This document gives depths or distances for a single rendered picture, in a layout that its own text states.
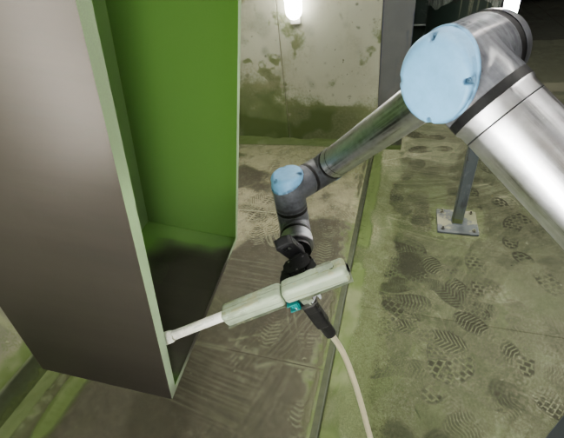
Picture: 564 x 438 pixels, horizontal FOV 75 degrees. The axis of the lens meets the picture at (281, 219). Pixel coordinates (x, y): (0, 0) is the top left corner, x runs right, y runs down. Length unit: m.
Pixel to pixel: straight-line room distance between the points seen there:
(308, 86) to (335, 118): 0.30
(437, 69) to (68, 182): 0.51
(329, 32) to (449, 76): 2.10
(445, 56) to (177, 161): 0.91
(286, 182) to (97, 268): 0.51
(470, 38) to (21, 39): 0.51
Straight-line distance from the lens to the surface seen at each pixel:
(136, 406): 1.59
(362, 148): 0.90
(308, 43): 2.64
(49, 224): 0.67
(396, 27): 2.56
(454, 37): 0.54
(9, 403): 1.80
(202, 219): 1.37
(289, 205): 1.00
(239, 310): 0.85
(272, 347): 1.56
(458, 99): 0.53
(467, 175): 2.00
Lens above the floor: 1.34
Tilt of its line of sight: 38 degrees down
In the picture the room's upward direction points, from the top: 8 degrees counter-clockwise
